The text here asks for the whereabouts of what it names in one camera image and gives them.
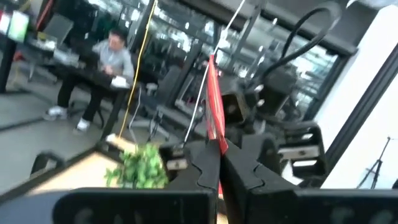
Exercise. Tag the red strawberry tea bag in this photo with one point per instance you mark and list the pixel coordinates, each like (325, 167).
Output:
(214, 109)

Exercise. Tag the black tripod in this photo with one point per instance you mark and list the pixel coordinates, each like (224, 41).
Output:
(377, 168)

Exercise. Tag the black desk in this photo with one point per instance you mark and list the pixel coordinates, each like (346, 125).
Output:
(93, 79)

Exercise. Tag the person's white black shoe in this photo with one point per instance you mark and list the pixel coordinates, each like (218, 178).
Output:
(83, 124)
(56, 112)

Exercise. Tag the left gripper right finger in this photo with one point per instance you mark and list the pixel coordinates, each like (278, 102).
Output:
(245, 183)

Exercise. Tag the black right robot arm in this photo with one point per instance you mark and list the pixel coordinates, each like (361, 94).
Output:
(276, 90)

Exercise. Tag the green plant in white pot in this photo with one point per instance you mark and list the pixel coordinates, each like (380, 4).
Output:
(140, 168)

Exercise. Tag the lit computer monitor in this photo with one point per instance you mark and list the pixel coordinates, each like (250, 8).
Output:
(17, 26)

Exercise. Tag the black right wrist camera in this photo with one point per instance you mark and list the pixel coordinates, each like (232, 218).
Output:
(234, 109)

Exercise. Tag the person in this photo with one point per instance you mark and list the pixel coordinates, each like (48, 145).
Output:
(115, 59)

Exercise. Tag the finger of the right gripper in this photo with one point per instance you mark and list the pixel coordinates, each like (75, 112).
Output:
(261, 149)

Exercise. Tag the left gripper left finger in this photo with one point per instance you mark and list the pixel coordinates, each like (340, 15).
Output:
(202, 177)

